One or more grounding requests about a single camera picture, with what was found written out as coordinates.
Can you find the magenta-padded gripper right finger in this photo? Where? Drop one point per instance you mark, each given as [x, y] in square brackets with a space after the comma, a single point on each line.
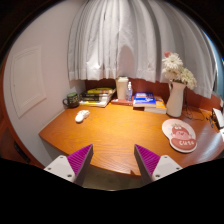
[148, 160]

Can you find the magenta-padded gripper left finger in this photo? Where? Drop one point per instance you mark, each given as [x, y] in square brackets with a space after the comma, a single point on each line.
[79, 160]

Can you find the white computer mouse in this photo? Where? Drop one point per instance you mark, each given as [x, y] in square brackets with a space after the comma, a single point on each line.
[81, 116]

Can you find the pink cartoon mouse pad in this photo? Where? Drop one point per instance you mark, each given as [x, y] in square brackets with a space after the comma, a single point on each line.
[180, 135]

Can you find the orange book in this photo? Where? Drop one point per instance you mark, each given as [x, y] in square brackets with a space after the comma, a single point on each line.
[160, 106]

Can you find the yellow and white book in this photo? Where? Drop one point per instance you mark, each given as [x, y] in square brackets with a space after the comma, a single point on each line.
[93, 103]

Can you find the blue book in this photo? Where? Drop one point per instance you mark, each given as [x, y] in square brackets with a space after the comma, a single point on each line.
[144, 99]

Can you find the dark green mug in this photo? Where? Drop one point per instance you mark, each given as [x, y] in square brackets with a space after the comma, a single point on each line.
[72, 100]

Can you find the red book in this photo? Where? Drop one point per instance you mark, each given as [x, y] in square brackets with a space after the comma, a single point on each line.
[120, 101]

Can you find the white ceramic vase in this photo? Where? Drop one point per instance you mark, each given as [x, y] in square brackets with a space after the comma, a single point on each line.
[175, 100]

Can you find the yellow and black book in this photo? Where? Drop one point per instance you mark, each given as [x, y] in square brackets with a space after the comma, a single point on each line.
[100, 90]

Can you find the cream tumbler cup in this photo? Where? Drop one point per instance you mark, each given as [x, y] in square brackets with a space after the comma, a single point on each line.
[121, 87]

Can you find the white electronic device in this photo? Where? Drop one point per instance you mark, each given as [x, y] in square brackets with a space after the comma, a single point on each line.
[218, 118]

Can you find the white artificial flower bouquet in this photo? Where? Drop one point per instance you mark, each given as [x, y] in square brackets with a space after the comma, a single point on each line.
[173, 65]

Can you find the white curtain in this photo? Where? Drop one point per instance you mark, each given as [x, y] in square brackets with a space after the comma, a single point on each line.
[133, 40]

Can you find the white wall panel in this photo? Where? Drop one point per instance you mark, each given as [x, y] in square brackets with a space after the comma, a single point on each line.
[28, 81]

